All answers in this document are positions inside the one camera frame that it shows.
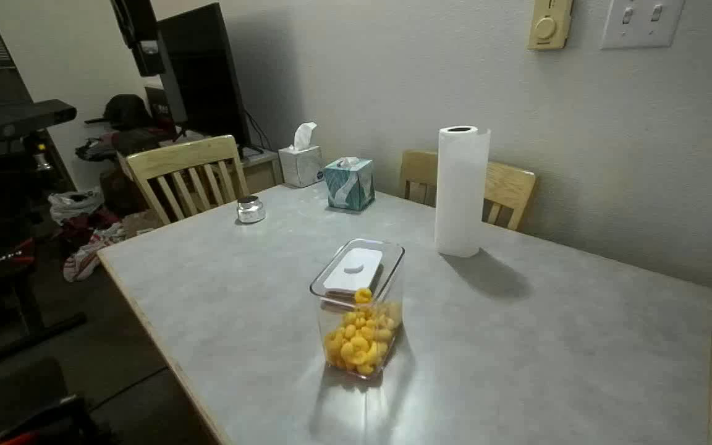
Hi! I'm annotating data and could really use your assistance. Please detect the yellow snack pieces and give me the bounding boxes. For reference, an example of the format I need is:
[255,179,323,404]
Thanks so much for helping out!
[320,286,402,378]

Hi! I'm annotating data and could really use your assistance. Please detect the white light switch plate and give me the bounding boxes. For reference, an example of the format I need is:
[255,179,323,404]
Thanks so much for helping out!
[601,0,684,48]

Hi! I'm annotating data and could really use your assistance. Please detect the wooden chair right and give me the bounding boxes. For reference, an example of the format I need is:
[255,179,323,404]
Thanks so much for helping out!
[400,148,537,229]

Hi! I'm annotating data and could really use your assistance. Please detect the black monitor screen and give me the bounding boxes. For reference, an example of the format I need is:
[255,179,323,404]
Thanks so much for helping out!
[157,3,249,145]

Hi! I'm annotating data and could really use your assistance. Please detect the white paper towel roll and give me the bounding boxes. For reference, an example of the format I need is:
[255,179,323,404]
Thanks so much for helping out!
[434,125,489,256]

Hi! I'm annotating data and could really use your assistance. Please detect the wooden chair left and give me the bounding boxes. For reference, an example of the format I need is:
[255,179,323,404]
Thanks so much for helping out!
[125,136,249,225]

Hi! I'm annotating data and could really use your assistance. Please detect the white container lid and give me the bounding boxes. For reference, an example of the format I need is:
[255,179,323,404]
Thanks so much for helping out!
[323,247,383,292]

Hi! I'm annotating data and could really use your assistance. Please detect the clear plastic food container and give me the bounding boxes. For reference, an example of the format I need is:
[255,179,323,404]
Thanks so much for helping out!
[308,236,404,380]

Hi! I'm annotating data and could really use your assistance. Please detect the black keyboard stand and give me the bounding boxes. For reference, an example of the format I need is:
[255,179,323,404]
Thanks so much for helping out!
[0,99,87,361]

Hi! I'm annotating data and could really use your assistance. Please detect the small silver metal bowl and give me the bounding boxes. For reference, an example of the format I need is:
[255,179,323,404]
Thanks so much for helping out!
[235,194,265,225]

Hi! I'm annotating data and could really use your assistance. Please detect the beige wall thermostat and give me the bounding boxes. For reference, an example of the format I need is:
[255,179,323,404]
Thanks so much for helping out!
[527,0,573,51]

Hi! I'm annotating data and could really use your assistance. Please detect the white tissue box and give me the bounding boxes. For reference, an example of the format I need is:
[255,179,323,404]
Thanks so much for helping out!
[280,121,320,187]

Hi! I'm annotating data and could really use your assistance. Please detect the wooden chair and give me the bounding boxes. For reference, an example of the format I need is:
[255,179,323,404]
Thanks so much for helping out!
[125,136,249,225]
[400,148,537,229]

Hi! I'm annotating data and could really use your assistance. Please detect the teal tissue box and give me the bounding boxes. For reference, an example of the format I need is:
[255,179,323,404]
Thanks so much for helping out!
[318,156,372,213]

